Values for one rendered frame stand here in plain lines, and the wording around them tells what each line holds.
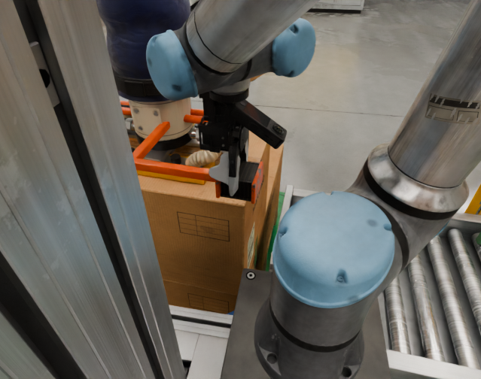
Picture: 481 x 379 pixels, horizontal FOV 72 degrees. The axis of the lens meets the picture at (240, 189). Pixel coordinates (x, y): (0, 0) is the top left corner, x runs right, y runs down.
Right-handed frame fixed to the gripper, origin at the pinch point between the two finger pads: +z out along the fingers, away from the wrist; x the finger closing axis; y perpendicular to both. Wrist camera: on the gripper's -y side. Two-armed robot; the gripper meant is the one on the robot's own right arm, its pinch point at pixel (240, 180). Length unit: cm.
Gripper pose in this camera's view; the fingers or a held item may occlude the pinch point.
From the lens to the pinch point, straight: 71.2
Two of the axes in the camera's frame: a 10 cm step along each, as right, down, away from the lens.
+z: 0.0, 7.8, 6.2
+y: -9.7, -1.5, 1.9
